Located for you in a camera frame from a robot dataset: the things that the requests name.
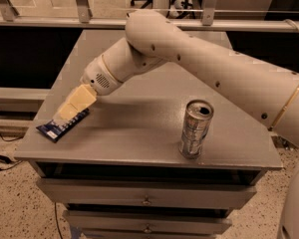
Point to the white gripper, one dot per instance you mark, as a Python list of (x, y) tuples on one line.
[(98, 75)]

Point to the blue rxbar blueberry wrapper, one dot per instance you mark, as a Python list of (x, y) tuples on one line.
[(54, 131)]

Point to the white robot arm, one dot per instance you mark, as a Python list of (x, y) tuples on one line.
[(268, 93)]

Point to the grey drawer cabinet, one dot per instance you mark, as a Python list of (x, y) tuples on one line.
[(119, 172)]

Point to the silver drink can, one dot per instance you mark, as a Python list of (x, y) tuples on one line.
[(197, 118)]

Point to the metal railing frame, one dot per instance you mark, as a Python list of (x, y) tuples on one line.
[(97, 14)]

